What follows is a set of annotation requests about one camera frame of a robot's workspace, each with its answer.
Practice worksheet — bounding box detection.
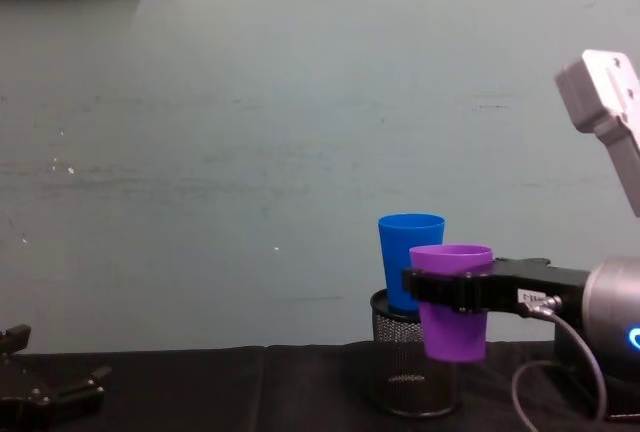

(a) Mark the black table cloth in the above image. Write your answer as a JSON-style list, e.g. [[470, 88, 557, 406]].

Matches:
[[0, 342, 640, 432]]

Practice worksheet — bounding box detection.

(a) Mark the thin grey gripper cable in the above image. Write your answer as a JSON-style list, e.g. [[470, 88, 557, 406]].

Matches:
[[510, 294, 611, 432]]

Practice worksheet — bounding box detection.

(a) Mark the purple plastic cup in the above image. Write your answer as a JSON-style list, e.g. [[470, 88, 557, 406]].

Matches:
[[408, 243, 495, 364]]

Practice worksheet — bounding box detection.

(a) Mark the black mesh cup holder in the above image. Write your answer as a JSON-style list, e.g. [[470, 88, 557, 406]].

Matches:
[[369, 287, 464, 419]]

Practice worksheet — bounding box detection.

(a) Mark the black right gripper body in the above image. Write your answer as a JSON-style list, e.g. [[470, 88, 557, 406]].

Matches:
[[487, 257, 594, 322]]

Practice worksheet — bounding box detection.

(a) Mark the blue plastic cup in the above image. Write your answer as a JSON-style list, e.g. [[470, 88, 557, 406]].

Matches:
[[377, 212, 447, 315]]

